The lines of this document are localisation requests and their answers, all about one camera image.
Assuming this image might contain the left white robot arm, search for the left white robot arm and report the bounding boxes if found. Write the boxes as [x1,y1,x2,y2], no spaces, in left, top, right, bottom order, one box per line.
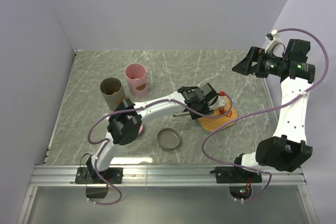
[75,83,226,184]

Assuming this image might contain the grey cylindrical container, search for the grey cylindrical container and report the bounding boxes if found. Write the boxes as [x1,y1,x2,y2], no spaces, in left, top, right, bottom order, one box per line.
[100,78,126,111]

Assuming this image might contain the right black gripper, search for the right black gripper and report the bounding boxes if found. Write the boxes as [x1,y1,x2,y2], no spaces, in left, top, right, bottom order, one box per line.
[232,46,286,78]

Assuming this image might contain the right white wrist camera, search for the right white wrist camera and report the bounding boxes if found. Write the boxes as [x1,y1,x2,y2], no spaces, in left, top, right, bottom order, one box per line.
[265,29,283,53]

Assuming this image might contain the woven bamboo tray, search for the woven bamboo tray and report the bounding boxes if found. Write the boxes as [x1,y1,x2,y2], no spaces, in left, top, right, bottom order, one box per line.
[197,107,238,132]

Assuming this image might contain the pink cylindrical container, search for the pink cylindrical container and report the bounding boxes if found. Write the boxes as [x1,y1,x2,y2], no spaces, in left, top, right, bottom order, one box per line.
[124,63,149,98]

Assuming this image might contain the metal tongs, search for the metal tongs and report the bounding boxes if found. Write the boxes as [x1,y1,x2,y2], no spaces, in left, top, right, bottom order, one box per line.
[172,108,226,118]

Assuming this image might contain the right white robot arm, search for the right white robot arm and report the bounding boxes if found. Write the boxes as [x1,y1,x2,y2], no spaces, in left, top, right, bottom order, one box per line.
[212,39,316,184]

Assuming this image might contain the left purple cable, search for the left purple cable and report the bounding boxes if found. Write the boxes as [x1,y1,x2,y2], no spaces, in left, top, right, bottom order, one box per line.
[87,92,233,206]

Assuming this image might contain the purple cable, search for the purple cable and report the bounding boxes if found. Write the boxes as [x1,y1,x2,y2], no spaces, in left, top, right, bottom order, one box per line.
[202,27,329,203]
[87,92,233,206]

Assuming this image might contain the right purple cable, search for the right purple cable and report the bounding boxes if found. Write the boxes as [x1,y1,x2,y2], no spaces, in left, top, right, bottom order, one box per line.
[202,27,329,203]

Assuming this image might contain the pink round lid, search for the pink round lid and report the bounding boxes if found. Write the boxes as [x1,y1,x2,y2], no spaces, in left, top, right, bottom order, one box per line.
[138,125,144,135]

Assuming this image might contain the aluminium mounting rail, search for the aluminium mounting rail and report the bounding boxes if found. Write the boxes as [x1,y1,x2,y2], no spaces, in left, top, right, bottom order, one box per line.
[18,164,318,223]

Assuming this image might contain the grey round lid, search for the grey round lid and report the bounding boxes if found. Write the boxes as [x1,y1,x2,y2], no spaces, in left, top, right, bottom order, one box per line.
[157,128,181,150]

